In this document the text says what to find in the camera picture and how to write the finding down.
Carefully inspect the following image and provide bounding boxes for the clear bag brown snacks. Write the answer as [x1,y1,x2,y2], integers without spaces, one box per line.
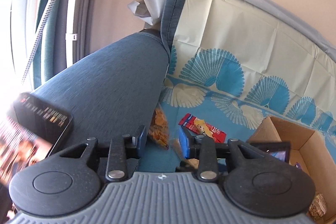
[148,105,169,149]

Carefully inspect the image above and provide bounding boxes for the red flat snack packet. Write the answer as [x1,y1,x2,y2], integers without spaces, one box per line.
[178,113,226,143]

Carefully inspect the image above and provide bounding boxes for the yellow snack bar wrapper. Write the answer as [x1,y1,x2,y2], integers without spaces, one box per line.
[194,118,213,138]

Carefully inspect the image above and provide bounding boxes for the black gold snack packet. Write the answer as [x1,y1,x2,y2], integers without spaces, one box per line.
[250,141,291,163]

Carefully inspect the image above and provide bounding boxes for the blue fan-pattern sofa cover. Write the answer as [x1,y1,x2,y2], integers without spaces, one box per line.
[144,0,335,170]

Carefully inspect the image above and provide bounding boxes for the purple candy wrapper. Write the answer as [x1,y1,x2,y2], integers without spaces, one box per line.
[294,162,302,170]

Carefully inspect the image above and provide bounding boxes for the black smartphone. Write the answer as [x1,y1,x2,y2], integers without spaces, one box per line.
[1,93,73,186]

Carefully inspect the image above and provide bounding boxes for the open cardboard box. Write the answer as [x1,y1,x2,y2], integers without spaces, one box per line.
[248,116,336,223]

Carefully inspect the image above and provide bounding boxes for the grey window curtain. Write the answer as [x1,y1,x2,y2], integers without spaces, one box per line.
[10,0,106,89]

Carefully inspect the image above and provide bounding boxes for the green mixed-grain snack bag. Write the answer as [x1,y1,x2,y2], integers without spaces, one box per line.
[308,192,327,221]

